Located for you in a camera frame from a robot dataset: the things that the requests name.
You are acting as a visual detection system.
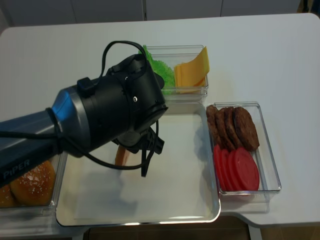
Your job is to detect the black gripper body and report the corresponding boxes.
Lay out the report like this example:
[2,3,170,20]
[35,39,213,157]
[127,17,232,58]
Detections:
[112,127,165,154]

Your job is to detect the bun front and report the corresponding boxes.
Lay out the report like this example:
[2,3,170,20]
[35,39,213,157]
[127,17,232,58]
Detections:
[114,145,130,166]

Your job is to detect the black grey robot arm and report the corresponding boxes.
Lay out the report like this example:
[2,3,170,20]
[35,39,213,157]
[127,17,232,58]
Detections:
[0,54,167,185]

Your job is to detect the green lettuce leaf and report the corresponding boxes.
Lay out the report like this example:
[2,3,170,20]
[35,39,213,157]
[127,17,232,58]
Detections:
[143,44,176,95]

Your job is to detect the stacked yellow cheese slices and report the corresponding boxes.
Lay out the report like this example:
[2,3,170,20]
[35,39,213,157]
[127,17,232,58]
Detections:
[174,62,210,88]

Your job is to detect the upright yellow cheese slice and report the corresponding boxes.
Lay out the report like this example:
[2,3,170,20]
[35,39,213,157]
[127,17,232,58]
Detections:
[174,46,210,87]

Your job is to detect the clear lettuce cheese container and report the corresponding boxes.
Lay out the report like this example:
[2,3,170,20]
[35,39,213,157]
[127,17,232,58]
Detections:
[146,45,209,103]

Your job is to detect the white metal serving tray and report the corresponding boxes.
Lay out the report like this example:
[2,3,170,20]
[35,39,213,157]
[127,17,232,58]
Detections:
[56,103,221,227]

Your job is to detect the brown patty leftmost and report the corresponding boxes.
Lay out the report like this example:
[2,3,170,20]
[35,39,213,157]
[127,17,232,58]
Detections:
[206,105,225,149]

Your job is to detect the brown patty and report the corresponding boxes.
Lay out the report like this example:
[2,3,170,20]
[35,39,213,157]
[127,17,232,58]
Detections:
[215,107,236,152]
[224,107,243,149]
[206,105,225,149]
[232,107,260,152]

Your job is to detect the tomato slice leftmost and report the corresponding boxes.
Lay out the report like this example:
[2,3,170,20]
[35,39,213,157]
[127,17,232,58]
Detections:
[213,144,226,191]

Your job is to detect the tomato slice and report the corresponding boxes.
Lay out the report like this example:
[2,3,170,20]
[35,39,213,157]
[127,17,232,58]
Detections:
[227,150,243,192]
[213,144,226,191]
[234,147,260,191]
[220,149,234,192]

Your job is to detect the sesame top bun right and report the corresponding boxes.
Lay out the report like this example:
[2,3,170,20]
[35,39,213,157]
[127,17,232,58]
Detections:
[9,160,56,206]

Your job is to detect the sesame bun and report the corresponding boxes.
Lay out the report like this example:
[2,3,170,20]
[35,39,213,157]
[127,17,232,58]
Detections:
[9,160,56,206]
[0,185,16,208]

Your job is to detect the brown patty rightmost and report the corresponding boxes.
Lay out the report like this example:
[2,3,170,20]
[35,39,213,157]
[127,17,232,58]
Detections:
[232,107,260,152]

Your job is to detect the tomato slice rightmost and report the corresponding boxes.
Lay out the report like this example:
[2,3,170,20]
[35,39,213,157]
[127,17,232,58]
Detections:
[234,147,260,191]

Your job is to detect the clear bun container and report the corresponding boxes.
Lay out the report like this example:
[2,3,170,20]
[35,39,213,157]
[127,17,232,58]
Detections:
[0,153,67,221]

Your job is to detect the clear patty tomato container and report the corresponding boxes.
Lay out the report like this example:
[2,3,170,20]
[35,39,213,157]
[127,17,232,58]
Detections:
[209,102,282,203]

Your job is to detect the sesame top bun left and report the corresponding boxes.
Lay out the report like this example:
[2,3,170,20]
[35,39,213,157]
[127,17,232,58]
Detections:
[0,185,16,208]

